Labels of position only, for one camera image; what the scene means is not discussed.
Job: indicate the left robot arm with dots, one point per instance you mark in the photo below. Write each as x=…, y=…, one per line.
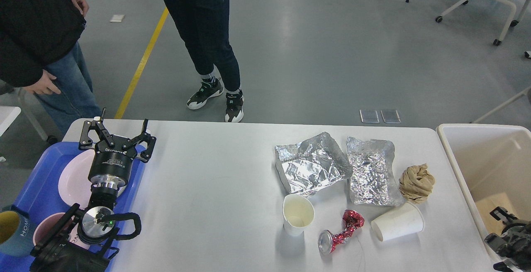
x=81, y=240

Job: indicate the left floor plate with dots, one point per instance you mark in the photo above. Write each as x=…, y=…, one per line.
x=369, y=116

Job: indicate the person in dark jeans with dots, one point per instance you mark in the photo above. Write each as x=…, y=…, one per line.
x=203, y=26

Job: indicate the crumpled brown paper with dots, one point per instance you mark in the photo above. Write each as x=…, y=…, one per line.
x=416, y=183

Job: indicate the upright white paper cup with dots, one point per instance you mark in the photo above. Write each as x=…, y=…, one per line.
x=298, y=214

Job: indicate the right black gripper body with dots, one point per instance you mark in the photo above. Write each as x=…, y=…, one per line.
x=514, y=245

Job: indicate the right floor plate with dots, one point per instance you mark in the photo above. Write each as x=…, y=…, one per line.
x=390, y=116

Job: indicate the white side table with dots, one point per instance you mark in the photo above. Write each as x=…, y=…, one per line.
x=8, y=114

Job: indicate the floor plate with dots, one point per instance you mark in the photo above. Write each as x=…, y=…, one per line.
x=369, y=116
x=390, y=116

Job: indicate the person in blue jeans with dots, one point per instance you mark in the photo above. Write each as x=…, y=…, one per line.
x=40, y=53

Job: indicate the pink plate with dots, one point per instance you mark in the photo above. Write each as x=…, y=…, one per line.
x=74, y=186

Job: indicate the beige plastic bin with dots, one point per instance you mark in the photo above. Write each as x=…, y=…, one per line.
x=488, y=159

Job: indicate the blue plastic tray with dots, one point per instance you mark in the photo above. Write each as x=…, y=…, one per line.
x=40, y=196

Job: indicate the lying white paper cup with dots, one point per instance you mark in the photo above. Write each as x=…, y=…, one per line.
x=398, y=222

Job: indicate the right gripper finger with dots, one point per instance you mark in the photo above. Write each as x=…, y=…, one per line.
x=502, y=214
x=503, y=266

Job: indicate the crushed red can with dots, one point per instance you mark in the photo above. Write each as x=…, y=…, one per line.
x=328, y=241

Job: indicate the dark teal mug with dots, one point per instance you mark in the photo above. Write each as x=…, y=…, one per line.
x=16, y=232

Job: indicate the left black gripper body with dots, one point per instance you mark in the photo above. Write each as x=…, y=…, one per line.
x=111, y=168

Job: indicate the pink mug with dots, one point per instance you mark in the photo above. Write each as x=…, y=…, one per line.
x=46, y=225

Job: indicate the large crumpled foil sheet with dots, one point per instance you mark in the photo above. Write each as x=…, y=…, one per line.
x=311, y=165

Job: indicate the narrow crumpled foil sheet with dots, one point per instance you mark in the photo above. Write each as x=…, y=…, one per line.
x=372, y=181

